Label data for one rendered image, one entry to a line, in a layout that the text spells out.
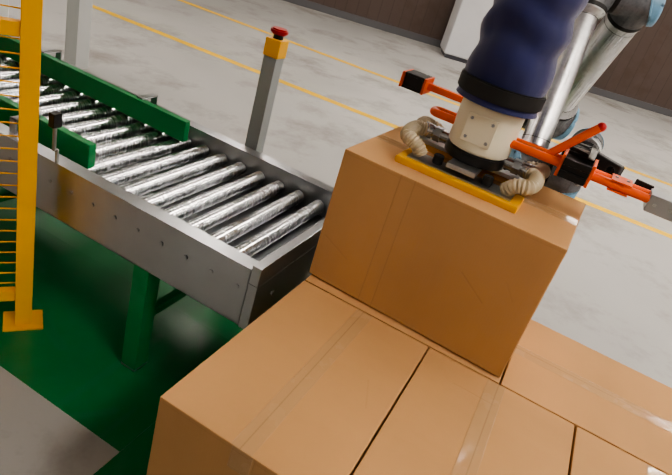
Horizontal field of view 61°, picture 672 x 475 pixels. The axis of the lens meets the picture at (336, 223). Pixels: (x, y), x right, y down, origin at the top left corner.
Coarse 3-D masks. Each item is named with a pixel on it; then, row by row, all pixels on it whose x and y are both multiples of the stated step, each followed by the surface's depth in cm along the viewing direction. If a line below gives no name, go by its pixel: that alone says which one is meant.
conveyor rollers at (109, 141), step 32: (0, 64) 244; (64, 96) 235; (96, 128) 220; (128, 128) 223; (96, 160) 192; (128, 160) 202; (160, 160) 206; (192, 160) 222; (224, 160) 224; (160, 192) 185; (192, 192) 197; (224, 192) 199; (256, 192) 204; (192, 224) 174; (256, 224) 188; (288, 224) 191
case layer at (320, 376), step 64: (256, 320) 143; (320, 320) 150; (384, 320) 158; (192, 384) 120; (256, 384) 124; (320, 384) 130; (384, 384) 136; (448, 384) 142; (512, 384) 149; (576, 384) 156; (640, 384) 165; (192, 448) 115; (256, 448) 110; (320, 448) 114; (384, 448) 119; (448, 448) 123; (512, 448) 129; (576, 448) 134; (640, 448) 140
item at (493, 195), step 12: (396, 156) 151; (408, 156) 151; (420, 168) 149; (432, 168) 149; (444, 168) 150; (444, 180) 147; (456, 180) 146; (468, 180) 147; (480, 180) 150; (492, 180) 146; (468, 192) 145; (480, 192) 144; (492, 192) 144; (504, 204) 142; (516, 204) 143
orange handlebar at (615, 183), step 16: (448, 96) 180; (432, 112) 155; (448, 112) 157; (512, 144) 148; (528, 144) 150; (544, 160) 146; (592, 176) 142; (608, 176) 144; (624, 192) 139; (640, 192) 138
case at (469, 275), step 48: (384, 144) 162; (336, 192) 155; (384, 192) 148; (432, 192) 142; (336, 240) 160; (384, 240) 153; (432, 240) 146; (480, 240) 140; (528, 240) 134; (384, 288) 157; (432, 288) 150; (480, 288) 144; (528, 288) 138; (432, 336) 155; (480, 336) 148
